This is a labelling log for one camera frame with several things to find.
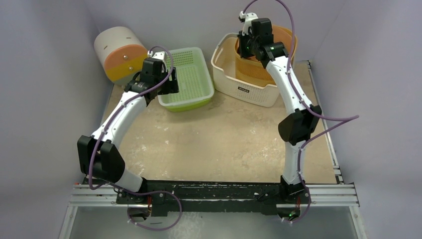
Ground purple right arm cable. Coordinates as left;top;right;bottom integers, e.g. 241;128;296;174
241;0;360;225

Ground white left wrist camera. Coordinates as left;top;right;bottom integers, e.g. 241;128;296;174
147;50;167;73

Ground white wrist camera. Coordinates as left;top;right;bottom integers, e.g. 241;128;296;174
147;50;167;73
239;11;258;36

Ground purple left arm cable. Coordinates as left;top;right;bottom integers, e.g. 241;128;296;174
86;46;183;232

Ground peach round plastic bucket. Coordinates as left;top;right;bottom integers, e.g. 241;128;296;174
272;25;298;61

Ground cream perforated storage basket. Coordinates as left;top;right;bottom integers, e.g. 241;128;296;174
211;33;280;107

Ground aluminium frame rails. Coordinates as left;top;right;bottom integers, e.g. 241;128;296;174
58;61;367;239

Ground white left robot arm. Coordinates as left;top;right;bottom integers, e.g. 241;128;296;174
77;52;179;204

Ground white orange cylindrical bin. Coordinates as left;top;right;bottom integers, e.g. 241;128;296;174
94;26;147;86

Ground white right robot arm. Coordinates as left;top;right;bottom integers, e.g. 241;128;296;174
237;13;322;203

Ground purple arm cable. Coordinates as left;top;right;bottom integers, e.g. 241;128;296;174
241;0;360;225
86;46;183;232

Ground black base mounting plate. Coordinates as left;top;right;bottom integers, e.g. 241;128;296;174
116;180;310;217

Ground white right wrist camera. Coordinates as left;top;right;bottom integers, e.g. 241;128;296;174
239;11;258;36

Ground green plastic outer tray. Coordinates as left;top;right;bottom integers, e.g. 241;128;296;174
164;98;211;113

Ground white perforated strainer tray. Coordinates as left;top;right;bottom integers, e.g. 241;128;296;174
158;47;214;107

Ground yellow perforated plastic basket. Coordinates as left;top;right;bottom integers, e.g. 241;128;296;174
234;38;276;87

